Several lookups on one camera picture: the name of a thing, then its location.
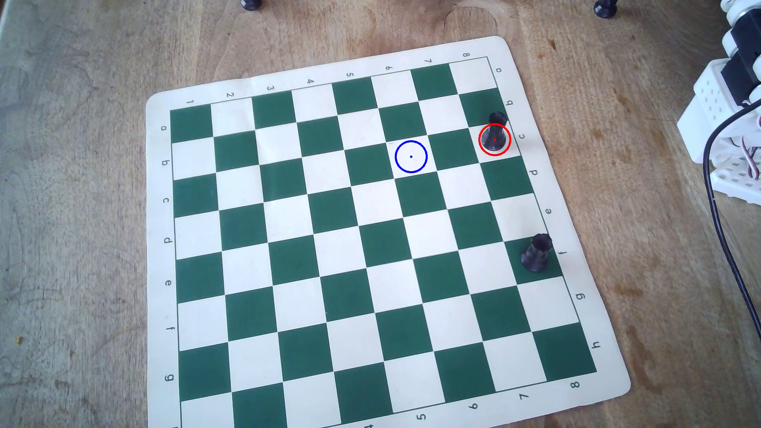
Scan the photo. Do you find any black rook chess piece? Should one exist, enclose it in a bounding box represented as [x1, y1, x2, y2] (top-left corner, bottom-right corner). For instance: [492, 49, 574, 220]
[521, 233, 554, 273]
[480, 111, 512, 153]

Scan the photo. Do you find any green and white chess mat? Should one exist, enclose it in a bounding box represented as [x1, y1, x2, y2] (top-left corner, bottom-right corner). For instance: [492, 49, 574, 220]
[145, 36, 631, 428]

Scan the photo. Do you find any black cable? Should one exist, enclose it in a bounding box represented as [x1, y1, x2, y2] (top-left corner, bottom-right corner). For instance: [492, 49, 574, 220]
[703, 99, 761, 341]

